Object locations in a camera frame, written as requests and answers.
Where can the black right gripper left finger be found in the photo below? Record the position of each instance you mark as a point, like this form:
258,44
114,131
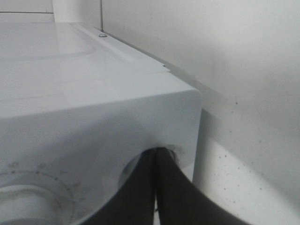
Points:
134,202

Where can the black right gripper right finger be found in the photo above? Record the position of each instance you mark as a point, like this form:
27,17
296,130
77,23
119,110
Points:
180,202

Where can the white microwave knob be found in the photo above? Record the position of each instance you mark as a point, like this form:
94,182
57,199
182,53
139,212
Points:
33,205

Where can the white microwave oven body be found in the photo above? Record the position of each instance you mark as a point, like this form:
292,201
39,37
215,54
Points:
76,105

